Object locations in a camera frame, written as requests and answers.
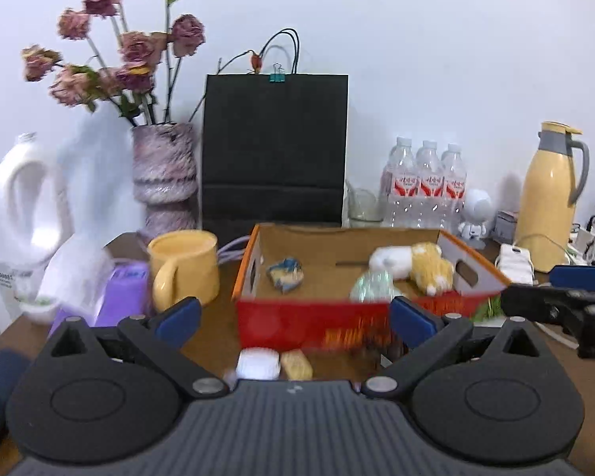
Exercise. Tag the yellow and white snacks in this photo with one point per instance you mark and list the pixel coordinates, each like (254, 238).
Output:
(426, 263)

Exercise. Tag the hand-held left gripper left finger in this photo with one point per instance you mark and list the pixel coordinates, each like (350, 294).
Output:
(178, 317)

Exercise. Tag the purple tissue pack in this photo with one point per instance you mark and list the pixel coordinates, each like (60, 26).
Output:
(126, 287)

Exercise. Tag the red rosehip twig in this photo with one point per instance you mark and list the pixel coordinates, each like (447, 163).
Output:
(256, 61)

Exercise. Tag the yellow thermos jug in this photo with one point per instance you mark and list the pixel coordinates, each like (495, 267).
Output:
(545, 208)

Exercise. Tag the black paper bag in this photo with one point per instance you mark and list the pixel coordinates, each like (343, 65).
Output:
(272, 148)

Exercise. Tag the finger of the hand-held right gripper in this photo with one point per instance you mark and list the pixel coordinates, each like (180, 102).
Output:
(540, 302)
(582, 275)

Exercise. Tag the teal binder clip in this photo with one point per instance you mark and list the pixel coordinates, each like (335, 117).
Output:
(276, 78)

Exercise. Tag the small yellow snack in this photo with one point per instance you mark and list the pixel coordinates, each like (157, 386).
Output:
(296, 364)

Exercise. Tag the dried rose bouquet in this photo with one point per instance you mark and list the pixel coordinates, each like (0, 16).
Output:
(136, 47)

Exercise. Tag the yellow mug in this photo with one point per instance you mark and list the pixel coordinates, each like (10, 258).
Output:
(193, 267)

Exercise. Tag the white round snack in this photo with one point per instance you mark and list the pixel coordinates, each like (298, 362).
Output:
(258, 364)

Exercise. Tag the white plastic jug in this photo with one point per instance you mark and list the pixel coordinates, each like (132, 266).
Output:
(54, 218)

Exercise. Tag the clear glass jar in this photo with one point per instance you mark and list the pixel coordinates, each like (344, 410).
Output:
(364, 208)

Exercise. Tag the clear water bottle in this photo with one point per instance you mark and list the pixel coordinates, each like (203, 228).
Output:
(431, 186)
(401, 183)
(454, 186)

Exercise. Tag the green white packet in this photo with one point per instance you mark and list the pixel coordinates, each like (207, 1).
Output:
(372, 287)

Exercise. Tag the purple textured vase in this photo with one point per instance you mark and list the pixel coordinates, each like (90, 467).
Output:
(163, 178)

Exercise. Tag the white robot toy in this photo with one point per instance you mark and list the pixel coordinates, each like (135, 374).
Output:
(476, 206)

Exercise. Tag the red cardboard box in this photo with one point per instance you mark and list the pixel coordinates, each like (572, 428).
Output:
(297, 322)

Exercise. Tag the small white box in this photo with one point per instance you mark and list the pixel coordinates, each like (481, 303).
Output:
(505, 225)

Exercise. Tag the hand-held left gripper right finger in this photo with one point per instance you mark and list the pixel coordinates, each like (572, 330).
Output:
(411, 317)

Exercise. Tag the blue yellow snack packet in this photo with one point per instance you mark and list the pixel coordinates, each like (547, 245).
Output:
(285, 275)

